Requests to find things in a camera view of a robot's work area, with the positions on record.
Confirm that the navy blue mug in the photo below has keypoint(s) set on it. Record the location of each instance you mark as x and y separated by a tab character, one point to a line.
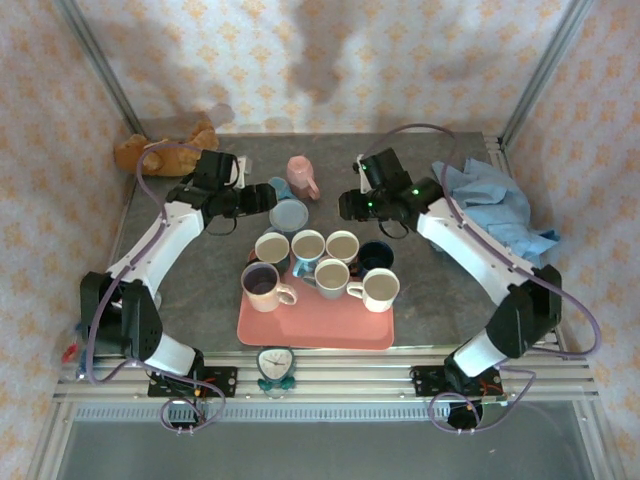
376	255

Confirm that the plain pink mug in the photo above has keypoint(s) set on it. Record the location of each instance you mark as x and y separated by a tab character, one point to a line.
342	246

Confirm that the wide pale blue mug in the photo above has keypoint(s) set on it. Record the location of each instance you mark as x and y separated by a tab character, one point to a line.
289	215

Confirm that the dark green faceted mug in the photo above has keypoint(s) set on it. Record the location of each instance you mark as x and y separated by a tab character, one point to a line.
272	247

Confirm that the pink faceted mug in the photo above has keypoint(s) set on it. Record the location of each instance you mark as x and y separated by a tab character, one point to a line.
300	172

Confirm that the white printed mug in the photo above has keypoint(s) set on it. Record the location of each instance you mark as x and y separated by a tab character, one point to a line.
381	290

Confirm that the light blue mug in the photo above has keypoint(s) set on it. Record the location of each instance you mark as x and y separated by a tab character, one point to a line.
308	245

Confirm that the pearlescent mug with gold script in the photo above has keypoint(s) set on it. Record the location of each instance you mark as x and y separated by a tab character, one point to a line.
260	282

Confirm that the grey mug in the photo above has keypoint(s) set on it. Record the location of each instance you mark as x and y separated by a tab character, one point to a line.
332	277

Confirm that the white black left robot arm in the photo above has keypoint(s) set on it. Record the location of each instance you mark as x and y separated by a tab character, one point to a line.
160	240

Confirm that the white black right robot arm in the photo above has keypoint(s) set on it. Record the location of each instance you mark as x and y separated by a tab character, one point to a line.
465	240

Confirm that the teal dotted flower mug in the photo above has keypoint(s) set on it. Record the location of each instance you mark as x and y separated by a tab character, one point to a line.
281	189

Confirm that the brown teddy bear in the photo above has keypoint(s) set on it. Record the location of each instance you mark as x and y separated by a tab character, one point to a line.
130	152

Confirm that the light blue shirt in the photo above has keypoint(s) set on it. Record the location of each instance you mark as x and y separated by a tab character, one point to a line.
500	200

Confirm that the pink plastic tray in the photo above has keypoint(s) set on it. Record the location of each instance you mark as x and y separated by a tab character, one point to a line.
320	325

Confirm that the teal triangular alarm clock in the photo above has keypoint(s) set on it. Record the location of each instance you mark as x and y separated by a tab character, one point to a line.
275	362

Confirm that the small blue object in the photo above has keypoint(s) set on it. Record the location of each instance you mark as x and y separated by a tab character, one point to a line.
77	328

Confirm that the small red object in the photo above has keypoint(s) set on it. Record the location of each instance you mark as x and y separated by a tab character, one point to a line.
67	352

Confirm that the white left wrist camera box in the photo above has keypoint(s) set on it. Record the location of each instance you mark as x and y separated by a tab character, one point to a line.
242	170

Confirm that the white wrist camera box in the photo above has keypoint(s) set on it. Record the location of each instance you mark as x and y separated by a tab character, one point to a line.
360	175
242	170

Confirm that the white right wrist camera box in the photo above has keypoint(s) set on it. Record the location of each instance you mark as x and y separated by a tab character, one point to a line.
360	175

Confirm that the aluminium frame post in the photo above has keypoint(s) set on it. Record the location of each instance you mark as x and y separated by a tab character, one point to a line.
546	65
102	65

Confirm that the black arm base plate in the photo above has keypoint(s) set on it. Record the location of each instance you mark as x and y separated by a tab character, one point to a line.
222	380
425	380

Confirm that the aluminium frame rail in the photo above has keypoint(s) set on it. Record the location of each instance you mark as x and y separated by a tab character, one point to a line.
350	380

